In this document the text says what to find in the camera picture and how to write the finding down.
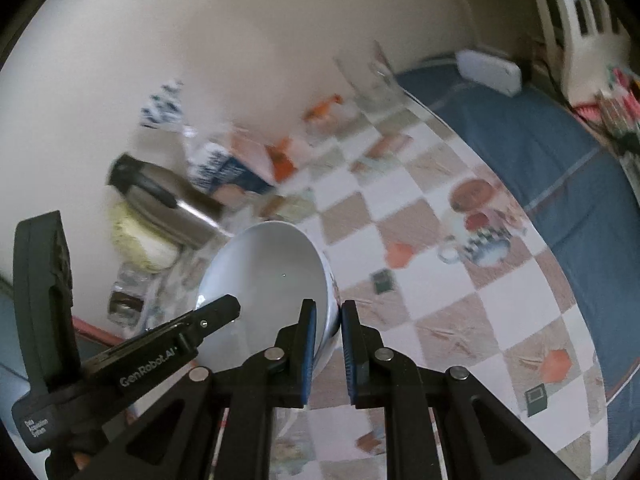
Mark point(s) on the napa cabbage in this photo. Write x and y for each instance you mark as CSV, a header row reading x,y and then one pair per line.
x,y
140,245

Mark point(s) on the orange snack packet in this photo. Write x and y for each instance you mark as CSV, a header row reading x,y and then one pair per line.
x,y
281,160
325,108

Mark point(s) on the sliced bread bag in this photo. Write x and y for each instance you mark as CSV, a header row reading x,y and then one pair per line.
x,y
220,170

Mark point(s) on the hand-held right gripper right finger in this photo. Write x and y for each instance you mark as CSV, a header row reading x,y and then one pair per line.
x,y
348,355

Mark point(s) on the white power strip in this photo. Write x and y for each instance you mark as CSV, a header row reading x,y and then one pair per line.
x,y
487,71

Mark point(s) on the white wooden stand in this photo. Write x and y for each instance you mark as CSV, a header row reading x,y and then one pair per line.
x,y
470,15

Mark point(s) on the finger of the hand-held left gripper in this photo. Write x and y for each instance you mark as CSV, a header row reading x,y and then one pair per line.
x,y
217,312

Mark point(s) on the white cutout chair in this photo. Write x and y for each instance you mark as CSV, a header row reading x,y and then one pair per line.
x,y
570,25

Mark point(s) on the stainless steel thermos jug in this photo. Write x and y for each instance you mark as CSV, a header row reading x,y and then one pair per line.
x,y
165,205

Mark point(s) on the clear drinking glass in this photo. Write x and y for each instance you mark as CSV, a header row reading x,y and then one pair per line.
x,y
132,275

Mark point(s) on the large white bowl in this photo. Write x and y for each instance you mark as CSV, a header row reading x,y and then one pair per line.
x,y
265,270

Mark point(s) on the clear glass mug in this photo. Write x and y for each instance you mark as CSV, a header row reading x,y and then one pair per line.
x,y
370,85

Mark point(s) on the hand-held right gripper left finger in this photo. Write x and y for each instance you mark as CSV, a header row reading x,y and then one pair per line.
x,y
310,355

